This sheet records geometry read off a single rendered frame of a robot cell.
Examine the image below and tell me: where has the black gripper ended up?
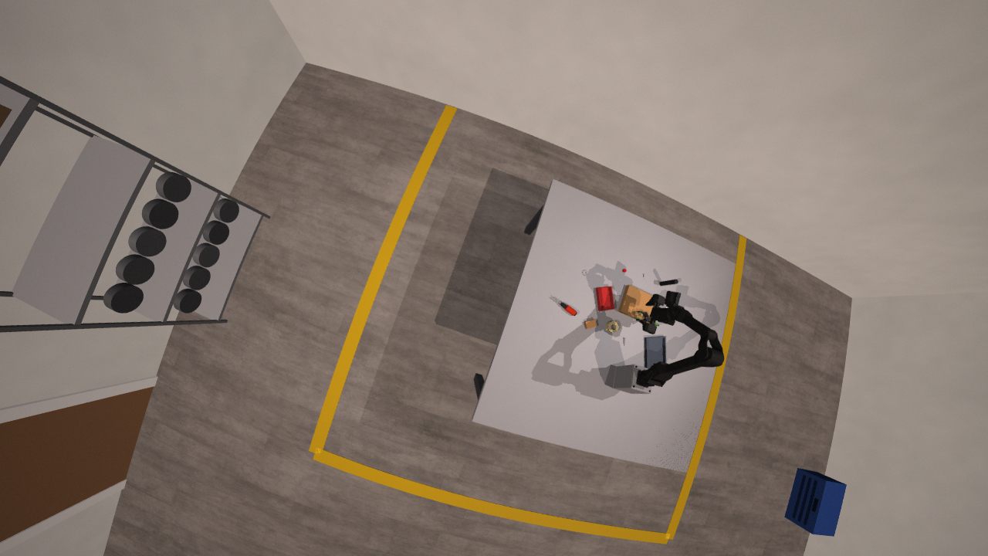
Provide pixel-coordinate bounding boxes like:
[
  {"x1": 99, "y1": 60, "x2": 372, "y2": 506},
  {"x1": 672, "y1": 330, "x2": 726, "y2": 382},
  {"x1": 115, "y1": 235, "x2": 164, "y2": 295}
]
[{"x1": 640, "y1": 294, "x2": 665, "y2": 334}]

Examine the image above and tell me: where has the red-handled screwdriver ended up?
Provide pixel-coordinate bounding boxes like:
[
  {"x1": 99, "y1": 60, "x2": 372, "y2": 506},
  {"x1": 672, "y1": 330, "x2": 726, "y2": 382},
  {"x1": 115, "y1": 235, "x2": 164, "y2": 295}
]
[{"x1": 555, "y1": 299, "x2": 577, "y2": 316}]

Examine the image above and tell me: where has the red open tray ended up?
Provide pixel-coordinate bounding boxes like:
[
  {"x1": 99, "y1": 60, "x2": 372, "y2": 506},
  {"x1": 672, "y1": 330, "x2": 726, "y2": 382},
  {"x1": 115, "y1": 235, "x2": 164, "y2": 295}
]
[{"x1": 596, "y1": 286, "x2": 614, "y2": 311}]

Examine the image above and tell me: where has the light wooden board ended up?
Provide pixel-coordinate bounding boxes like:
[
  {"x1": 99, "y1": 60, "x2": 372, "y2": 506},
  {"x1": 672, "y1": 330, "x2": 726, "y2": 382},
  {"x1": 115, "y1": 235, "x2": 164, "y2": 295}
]
[{"x1": 618, "y1": 285, "x2": 653, "y2": 319}]

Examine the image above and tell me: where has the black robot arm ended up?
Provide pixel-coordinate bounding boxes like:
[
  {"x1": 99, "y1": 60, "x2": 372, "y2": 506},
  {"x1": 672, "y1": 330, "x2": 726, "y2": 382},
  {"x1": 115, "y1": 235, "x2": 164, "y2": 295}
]
[{"x1": 636, "y1": 291, "x2": 724, "y2": 388}]

